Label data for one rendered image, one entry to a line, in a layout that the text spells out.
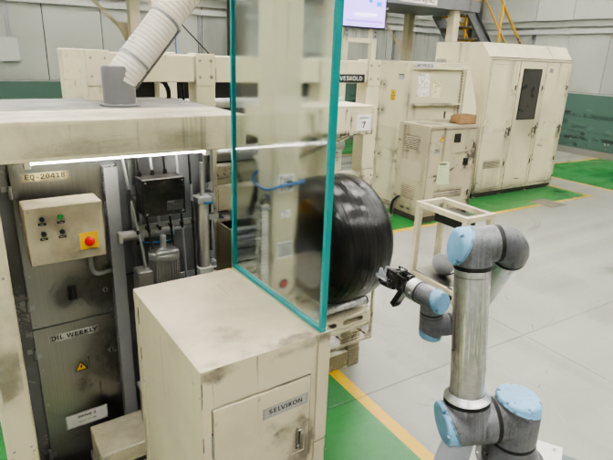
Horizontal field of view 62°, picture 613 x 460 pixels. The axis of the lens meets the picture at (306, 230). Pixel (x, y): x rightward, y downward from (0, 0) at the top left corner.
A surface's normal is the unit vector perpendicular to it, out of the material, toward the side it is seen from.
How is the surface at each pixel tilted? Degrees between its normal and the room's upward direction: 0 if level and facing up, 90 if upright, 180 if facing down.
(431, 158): 90
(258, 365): 90
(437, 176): 90
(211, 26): 90
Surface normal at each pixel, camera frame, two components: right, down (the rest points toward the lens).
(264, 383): 0.56, 0.29
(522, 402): 0.07, -0.93
